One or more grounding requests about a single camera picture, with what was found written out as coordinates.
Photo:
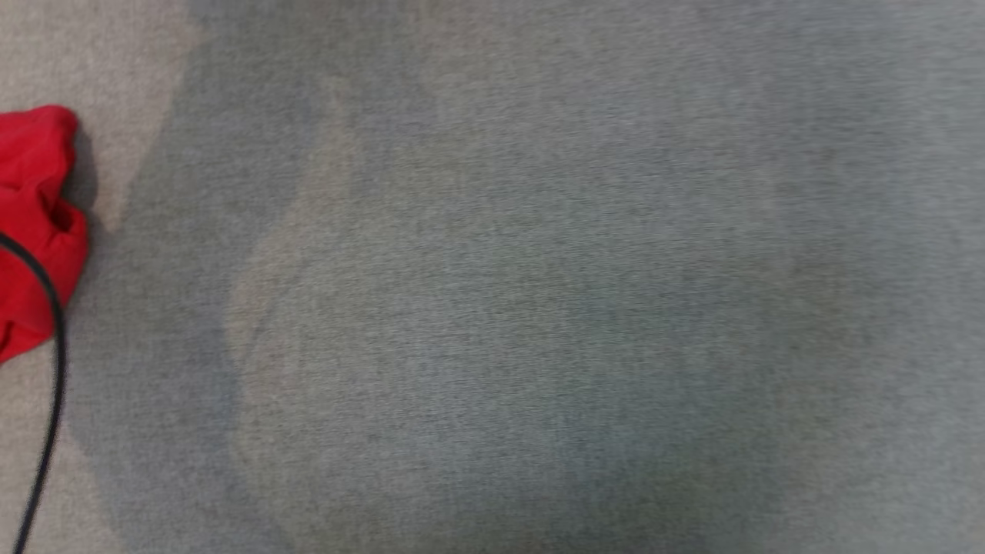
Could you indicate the red shorts with white stripe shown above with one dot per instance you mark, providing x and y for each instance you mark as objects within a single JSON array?
[{"x": 35, "y": 200}]

